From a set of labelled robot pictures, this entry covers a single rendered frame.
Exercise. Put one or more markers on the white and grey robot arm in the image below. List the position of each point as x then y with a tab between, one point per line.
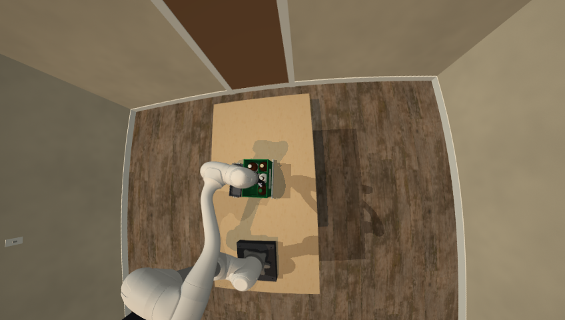
166	294

